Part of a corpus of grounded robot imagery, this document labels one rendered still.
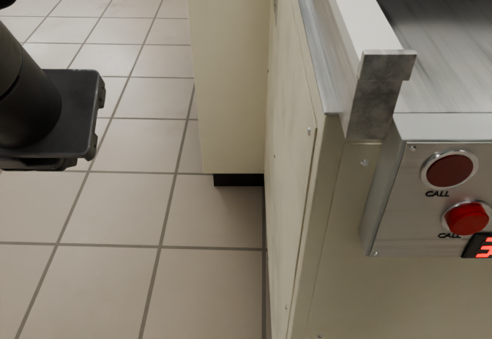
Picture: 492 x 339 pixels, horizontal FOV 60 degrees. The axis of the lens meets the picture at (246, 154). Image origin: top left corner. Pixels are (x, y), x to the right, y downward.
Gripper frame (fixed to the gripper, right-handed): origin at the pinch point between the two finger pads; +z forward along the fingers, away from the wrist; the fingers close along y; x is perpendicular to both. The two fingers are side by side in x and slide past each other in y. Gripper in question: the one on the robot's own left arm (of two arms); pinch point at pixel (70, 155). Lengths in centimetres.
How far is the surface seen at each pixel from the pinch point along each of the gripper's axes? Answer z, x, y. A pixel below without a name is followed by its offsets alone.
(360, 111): -10.9, 0.8, -22.7
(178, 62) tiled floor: 137, -96, 16
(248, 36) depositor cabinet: 50, -49, -16
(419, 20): -0.4, -14.5, -32.7
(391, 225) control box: -0.6, 6.1, -27.5
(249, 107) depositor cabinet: 69, -39, -17
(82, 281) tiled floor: 84, 6, 28
